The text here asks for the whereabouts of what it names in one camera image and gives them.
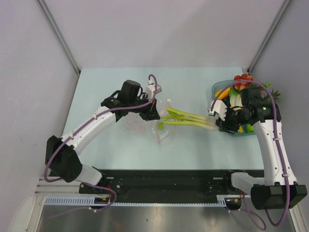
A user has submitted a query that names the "aluminium frame rail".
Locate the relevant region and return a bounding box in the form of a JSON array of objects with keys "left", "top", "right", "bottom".
[{"left": 35, "top": 177, "right": 81, "bottom": 196}]

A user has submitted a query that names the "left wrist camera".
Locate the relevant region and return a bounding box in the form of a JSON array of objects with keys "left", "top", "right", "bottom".
[{"left": 145, "top": 80, "right": 162, "bottom": 100}]

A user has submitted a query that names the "white green cabbage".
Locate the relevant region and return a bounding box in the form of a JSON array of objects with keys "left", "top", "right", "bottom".
[{"left": 229, "top": 87, "right": 243, "bottom": 110}]

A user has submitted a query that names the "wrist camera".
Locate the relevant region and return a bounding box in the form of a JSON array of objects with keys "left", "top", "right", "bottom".
[
  {"left": 208, "top": 100, "right": 227, "bottom": 121},
  {"left": 145, "top": 80, "right": 162, "bottom": 100}
]

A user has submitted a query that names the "yellow toy banana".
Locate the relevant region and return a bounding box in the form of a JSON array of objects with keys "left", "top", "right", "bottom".
[{"left": 238, "top": 126, "right": 244, "bottom": 133}]

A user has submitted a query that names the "yellow toy mango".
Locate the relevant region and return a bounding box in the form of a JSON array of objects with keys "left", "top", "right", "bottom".
[{"left": 214, "top": 88, "right": 230, "bottom": 100}]

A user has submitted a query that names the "green round fruit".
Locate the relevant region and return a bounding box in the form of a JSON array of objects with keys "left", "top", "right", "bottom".
[{"left": 246, "top": 124, "right": 254, "bottom": 133}]

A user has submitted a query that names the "clear zip top bag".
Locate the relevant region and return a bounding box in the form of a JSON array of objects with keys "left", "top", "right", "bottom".
[{"left": 121, "top": 113, "right": 177, "bottom": 144}]

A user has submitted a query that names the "white cable duct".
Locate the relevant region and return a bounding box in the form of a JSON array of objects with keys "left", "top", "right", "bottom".
[{"left": 44, "top": 195, "right": 229, "bottom": 206}]

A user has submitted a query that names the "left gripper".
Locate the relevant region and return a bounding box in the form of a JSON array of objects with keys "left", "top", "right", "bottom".
[{"left": 128, "top": 94, "right": 160, "bottom": 121}]

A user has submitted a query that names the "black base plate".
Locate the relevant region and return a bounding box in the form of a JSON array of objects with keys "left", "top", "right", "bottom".
[{"left": 79, "top": 170, "right": 240, "bottom": 204}]

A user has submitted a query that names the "right corner aluminium post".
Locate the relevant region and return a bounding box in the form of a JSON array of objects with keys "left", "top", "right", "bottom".
[{"left": 246, "top": 0, "right": 294, "bottom": 74}]

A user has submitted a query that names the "left corner aluminium post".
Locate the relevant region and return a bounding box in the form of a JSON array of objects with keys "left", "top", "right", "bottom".
[{"left": 35, "top": 0, "right": 81, "bottom": 76}]

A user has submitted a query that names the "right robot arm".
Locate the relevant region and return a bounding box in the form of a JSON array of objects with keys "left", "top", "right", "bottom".
[{"left": 209, "top": 86, "right": 308, "bottom": 210}]

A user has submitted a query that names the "teal plastic food tray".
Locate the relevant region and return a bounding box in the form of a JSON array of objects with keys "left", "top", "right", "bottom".
[{"left": 211, "top": 80, "right": 255, "bottom": 137}]

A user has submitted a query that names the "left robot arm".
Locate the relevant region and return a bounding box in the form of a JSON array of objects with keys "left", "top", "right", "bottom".
[{"left": 44, "top": 74, "right": 161, "bottom": 193}]

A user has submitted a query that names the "corner aluminium post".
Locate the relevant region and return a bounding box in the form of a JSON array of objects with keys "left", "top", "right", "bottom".
[
  {"left": 35, "top": 0, "right": 81, "bottom": 76},
  {"left": 246, "top": 0, "right": 294, "bottom": 74}
]

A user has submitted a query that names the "orange toy pineapple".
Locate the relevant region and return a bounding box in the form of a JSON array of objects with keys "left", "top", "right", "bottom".
[{"left": 261, "top": 82, "right": 281, "bottom": 103}]

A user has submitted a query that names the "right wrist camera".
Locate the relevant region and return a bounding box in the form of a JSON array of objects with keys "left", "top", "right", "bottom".
[{"left": 208, "top": 100, "right": 227, "bottom": 121}]

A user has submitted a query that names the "green celery stalk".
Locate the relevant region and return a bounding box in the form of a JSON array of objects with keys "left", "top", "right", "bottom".
[{"left": 157, "top": 107, "right": 219, "bottom": 131}]

